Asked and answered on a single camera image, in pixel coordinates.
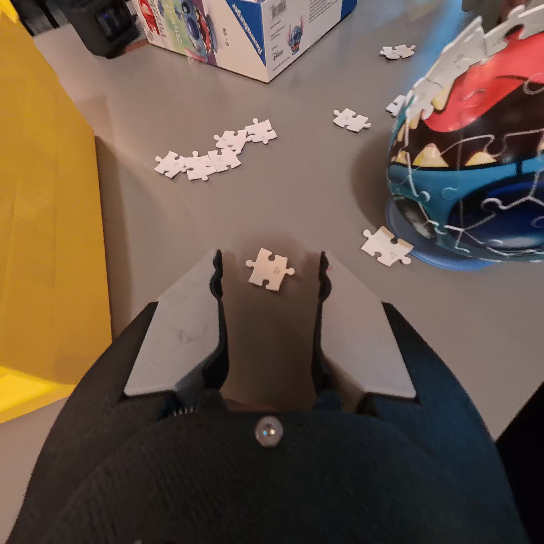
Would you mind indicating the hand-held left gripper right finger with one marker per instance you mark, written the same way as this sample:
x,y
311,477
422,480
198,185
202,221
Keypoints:
x,y
361,340

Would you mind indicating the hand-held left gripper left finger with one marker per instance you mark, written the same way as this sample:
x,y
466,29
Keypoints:
x,y
182,340

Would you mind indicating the white puzzle piece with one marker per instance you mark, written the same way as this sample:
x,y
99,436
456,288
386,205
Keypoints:
x,y
384,245
395,105
270,269
397,52
350,120

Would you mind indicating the blue puzzle ball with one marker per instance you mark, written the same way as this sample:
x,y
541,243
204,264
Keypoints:
x,y
467,140

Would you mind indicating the cartoon puzzle box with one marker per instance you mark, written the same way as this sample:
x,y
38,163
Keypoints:
x,y
238,38

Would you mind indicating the cluster of white jigsaw parts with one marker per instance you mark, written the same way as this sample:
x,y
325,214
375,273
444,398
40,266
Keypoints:
x,y
199,165

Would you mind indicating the yellow plastic bin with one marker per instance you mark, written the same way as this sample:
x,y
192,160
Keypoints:
x,y
42,212

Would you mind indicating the black digital timer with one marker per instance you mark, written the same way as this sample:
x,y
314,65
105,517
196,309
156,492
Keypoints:
x,y
106,29

